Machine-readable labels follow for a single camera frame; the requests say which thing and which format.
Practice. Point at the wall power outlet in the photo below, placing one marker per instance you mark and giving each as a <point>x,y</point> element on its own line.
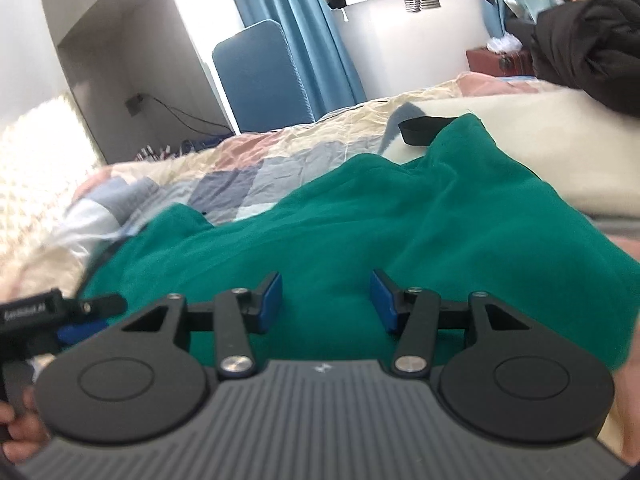
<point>134,105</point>

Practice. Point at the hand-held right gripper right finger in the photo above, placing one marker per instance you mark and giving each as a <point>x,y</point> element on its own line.
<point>380,302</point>

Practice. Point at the cream blanket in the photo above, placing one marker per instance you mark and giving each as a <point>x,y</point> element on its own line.
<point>550,150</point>

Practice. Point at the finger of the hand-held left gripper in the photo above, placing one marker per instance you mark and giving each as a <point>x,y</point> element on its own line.
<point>82,332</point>
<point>105,305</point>

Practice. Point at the white plastic bag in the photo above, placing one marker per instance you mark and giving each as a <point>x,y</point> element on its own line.
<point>502,42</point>

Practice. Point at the blue curtain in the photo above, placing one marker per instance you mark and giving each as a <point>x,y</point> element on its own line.
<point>310,35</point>

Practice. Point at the cluster of small bottles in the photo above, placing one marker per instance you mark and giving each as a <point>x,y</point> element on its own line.
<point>152,151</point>

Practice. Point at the black padded jacket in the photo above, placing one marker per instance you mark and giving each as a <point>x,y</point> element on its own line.
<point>590,50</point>

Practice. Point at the pastel patchwork quilt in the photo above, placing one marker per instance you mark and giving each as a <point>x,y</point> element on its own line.
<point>240,175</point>

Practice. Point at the person's right forearm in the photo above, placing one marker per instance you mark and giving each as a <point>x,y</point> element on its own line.
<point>627,410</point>

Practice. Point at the red suitcase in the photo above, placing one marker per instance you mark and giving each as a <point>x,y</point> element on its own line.
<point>495,62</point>

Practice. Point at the cream quilted headboard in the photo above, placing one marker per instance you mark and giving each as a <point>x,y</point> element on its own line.
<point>45,155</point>

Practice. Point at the blue covered chair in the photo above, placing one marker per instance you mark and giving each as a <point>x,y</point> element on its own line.
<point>260,80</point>

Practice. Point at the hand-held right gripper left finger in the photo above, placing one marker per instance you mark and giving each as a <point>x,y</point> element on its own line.
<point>272,305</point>

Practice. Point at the person's left hand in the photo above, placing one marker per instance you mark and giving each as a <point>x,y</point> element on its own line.
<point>22,435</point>

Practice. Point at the grey white wardrobe cabinet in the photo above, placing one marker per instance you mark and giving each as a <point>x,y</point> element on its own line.
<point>130,35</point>

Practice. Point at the green fleece sweater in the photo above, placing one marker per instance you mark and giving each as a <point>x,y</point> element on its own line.
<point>350,220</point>

